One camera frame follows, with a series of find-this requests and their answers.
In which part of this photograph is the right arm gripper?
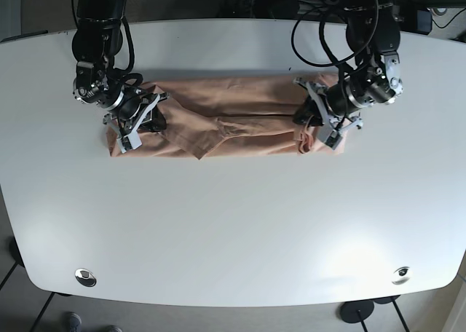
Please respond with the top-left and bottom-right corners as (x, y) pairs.
(103, 92), (169, 137)

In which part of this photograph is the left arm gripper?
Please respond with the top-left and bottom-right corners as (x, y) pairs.
(293, 77), (363, 138)

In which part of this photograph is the peach pink T-shirt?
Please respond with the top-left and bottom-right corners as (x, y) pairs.
(106, 75), (344, 159)

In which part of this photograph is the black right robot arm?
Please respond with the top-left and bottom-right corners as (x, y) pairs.
(71, 0), (167, 142)

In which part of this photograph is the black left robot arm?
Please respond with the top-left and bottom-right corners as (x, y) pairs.
(293, 0), (403, 149)

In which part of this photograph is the left metal table grommet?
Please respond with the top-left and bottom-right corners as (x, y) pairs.
(74, 268), (97, 288)

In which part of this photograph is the metal table grommet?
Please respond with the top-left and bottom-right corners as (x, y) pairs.
(391, 266), (412, 285)
(74, 268), (97, 288)

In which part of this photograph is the right metal table grommet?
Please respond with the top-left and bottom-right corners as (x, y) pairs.
(391, 266), (412, 285)

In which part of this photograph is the black round stand base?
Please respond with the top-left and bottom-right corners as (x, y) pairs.
(339, 300), (374, 324)

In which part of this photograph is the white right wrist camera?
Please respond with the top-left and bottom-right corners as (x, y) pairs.
(116, 131), (142, 154)

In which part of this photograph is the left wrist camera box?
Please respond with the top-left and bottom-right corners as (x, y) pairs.
(317, 126), (343, 151)

